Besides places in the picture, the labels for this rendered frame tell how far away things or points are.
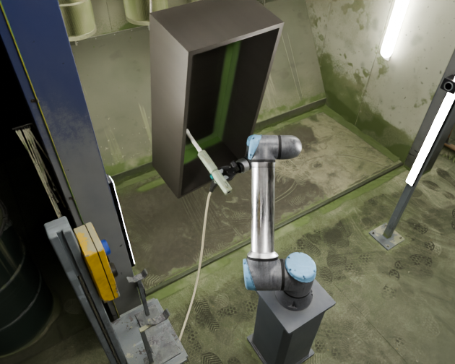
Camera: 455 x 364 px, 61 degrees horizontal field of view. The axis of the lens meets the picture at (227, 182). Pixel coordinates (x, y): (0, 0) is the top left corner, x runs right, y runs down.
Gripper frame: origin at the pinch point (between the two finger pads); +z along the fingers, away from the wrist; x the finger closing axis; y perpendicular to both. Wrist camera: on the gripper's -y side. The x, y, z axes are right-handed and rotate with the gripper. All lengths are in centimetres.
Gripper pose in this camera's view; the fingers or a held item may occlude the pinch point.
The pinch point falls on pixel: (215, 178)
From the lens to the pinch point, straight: 232.8
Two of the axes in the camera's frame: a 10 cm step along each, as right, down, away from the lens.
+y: -2.8, 4.5, 8.5
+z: -7.7, 4.2, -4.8
